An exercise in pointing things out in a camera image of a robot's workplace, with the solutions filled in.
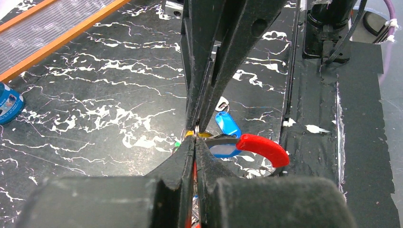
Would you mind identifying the silver key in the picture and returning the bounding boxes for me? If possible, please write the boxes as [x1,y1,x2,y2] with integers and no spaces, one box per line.
[215,96,230,113]

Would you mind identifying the metal key organizer red handle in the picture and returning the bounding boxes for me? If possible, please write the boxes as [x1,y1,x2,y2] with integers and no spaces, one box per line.
[199,133,289,169]

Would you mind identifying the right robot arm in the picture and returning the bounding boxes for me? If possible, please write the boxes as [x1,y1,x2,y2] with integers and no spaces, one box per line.
[180,0,366,132]

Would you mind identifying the blue key tag on ring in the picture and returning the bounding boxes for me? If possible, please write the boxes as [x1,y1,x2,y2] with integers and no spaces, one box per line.
[209,144,241,158]

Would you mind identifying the blue jar with patterned lid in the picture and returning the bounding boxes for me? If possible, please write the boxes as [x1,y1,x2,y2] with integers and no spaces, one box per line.
[0,82,25,125]

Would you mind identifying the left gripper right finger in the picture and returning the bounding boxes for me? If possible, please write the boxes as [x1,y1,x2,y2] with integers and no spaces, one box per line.
[195,139,357,228]

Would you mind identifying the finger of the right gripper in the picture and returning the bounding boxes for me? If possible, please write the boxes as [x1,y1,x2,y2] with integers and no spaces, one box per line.
[199,0,286,132]
[180,0,225,129]

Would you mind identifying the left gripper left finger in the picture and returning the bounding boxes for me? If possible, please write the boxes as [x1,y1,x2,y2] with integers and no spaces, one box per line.
[16,136,195,228]

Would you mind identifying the orange wooden shelf rack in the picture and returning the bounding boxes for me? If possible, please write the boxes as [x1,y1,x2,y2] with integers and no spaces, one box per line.
[0,0,127,82]

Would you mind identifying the blue key tag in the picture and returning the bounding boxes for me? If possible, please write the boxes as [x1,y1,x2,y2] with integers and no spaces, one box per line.
[215,111,242,138]
[209,144,241,158]

